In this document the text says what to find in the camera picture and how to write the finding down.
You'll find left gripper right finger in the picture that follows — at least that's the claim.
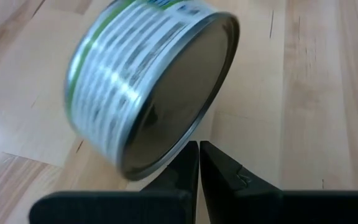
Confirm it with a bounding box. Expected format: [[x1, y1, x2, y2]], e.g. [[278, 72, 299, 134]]
[[200, 140, 358, 224]]

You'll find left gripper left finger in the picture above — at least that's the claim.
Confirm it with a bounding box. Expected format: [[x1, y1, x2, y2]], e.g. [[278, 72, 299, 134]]
[[29, 140, 200, 224]]

